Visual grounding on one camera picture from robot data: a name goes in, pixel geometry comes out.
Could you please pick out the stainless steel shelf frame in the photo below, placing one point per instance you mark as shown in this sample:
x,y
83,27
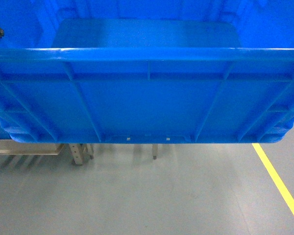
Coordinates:
x,y
78,150

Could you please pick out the yellow floor tape line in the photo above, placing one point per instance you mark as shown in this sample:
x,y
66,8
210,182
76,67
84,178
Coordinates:
x,y
283,190

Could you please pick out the large blue plastic crate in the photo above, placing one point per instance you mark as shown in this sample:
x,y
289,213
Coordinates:
x,y
146,71

